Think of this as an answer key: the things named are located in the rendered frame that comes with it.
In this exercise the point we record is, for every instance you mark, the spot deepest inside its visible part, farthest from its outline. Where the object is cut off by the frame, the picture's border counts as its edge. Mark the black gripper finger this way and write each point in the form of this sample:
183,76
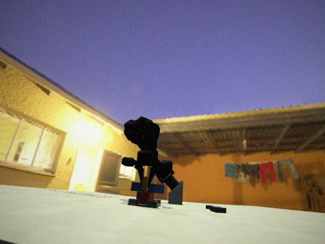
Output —
141,173
151,175

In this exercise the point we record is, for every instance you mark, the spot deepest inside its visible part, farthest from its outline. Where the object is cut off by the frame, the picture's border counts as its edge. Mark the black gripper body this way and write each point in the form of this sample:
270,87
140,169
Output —
130,161

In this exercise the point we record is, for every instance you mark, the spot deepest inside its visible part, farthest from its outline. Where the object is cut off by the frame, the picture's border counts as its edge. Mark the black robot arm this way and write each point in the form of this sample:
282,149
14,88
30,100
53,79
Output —
144,131

